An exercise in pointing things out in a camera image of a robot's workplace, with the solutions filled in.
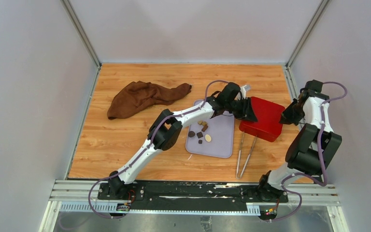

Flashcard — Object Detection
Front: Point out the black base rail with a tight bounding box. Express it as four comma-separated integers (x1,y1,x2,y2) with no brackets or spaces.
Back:
97,180,288,212

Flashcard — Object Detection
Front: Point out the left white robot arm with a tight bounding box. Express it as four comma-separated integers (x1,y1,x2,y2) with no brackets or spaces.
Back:
107,82,257,200

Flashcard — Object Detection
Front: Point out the brown cloth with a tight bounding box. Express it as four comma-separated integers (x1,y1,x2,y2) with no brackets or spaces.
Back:
107,81,192,120

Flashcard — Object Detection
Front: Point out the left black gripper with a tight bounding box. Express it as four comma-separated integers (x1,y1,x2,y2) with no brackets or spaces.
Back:
225,97,257,123

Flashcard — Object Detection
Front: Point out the white oval chocolate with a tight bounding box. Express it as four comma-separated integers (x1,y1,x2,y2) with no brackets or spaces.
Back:
204,134,212,142

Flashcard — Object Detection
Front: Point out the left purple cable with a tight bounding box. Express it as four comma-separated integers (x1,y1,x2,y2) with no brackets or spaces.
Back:
87,80,229,220

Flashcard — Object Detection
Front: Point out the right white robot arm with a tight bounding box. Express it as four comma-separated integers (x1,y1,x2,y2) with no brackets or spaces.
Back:
256,80,342,202

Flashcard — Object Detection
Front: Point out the red box with white liners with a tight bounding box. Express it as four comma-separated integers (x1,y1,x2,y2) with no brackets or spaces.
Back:
239,121,283,142

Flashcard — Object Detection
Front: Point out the lavender tray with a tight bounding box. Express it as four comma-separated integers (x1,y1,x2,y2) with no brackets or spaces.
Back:
185,111,235,159

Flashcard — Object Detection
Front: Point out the red box lid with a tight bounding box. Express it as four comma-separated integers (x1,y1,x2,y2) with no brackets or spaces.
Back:
241,96,285,124

